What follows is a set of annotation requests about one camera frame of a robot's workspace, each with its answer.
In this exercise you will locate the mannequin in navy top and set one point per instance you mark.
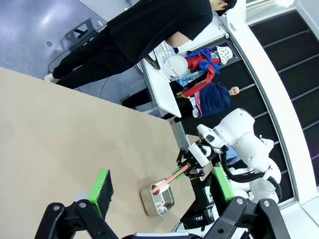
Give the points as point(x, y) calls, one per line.
point(214, 99)

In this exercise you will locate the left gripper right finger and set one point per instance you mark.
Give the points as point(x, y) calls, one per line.
point(221, 184)

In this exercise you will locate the white side table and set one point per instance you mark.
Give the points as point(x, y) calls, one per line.
point(159, 89)

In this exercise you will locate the rectangular steel container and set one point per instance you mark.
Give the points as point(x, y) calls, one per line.
point(149, 201)

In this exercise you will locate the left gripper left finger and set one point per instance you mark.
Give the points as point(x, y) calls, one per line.
point(99, 189)

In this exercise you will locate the red and blue garment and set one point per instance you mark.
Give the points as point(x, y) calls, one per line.
point(199, 63)

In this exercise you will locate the grey metal floor stand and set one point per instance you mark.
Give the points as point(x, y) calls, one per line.
point(84, 28)

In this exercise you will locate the black device with display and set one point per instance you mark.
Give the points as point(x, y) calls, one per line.
point(198, 217)

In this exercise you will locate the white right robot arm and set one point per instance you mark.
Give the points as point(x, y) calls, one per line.
point(239, 124)

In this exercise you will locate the white patterned hat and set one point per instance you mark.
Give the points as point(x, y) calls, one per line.
point(224, 53)

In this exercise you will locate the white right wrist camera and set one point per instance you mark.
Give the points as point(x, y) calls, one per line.
point(198, 154)

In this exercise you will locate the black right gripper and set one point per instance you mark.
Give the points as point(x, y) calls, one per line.
point(214, 154)

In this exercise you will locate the white round plate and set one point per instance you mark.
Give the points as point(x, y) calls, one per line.
point(177, 64)

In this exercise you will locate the person in black clothes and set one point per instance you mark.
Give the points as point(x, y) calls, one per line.
point(149, 25)

